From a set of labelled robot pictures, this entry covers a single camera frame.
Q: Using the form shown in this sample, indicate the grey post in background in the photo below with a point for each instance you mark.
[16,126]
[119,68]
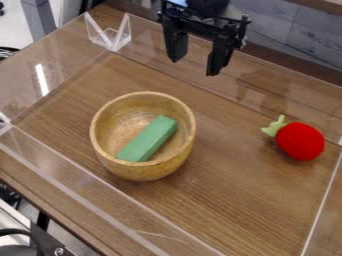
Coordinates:
[38,17]

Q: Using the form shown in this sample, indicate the green rectangular stick block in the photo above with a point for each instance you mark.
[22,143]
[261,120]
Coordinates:
[149,139]

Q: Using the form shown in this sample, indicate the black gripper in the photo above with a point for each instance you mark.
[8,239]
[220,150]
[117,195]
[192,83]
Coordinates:
[204,18]

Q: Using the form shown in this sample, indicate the black table leg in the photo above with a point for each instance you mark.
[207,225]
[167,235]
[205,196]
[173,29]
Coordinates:
[42,221]

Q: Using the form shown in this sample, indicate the red plush strawberry toy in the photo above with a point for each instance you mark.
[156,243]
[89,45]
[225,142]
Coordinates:
[298,139]

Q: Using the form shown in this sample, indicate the black metal bracket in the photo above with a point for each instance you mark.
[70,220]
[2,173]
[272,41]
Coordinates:
[49,246]

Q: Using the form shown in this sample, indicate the clear acrylic tray enclosure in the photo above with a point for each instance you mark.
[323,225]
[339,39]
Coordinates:
[240,199]

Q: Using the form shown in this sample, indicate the brown wooden bowl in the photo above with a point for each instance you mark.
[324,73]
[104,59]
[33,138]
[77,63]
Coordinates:
[117,122]

